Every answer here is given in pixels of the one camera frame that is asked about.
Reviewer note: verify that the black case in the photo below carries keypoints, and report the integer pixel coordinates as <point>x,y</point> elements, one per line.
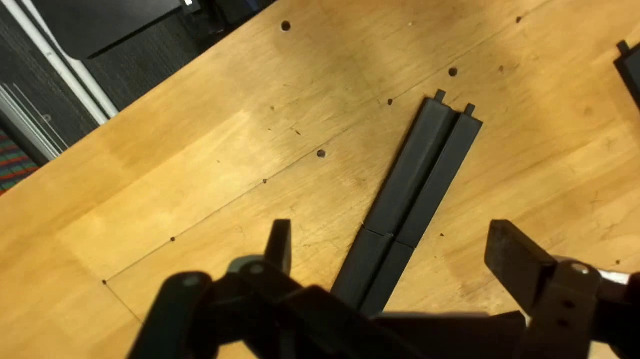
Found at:
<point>106,23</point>

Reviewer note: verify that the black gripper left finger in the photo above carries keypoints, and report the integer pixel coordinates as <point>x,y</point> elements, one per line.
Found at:
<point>280,313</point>

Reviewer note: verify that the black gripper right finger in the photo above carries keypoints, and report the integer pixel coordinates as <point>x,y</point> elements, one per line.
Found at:
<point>566,313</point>

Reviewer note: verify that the white metal rail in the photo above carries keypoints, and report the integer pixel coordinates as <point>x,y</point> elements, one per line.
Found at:
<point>66,63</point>

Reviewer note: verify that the colourful checkered backdrop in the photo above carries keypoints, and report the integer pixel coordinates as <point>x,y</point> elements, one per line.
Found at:
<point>13,163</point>

